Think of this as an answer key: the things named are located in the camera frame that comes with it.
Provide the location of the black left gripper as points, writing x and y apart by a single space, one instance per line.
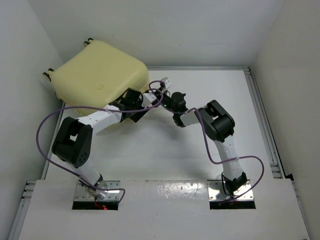
135 116

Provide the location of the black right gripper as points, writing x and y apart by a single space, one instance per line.
161 90

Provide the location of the cream yellow suitcase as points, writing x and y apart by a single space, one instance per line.
97 76

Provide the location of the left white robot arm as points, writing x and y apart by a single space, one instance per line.
73 141

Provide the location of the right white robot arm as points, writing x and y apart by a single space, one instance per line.
218 126

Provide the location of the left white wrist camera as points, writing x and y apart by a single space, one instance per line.
148 99

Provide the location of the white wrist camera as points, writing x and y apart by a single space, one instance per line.
148 99
165 84

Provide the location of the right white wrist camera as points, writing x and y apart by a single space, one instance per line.
165 84

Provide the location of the grey aluminium table rail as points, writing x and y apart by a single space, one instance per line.
199 68

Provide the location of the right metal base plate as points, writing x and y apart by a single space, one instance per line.
216 193

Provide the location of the metal base plate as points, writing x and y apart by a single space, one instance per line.
84 193
216 193

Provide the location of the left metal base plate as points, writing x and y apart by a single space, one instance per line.
84 193

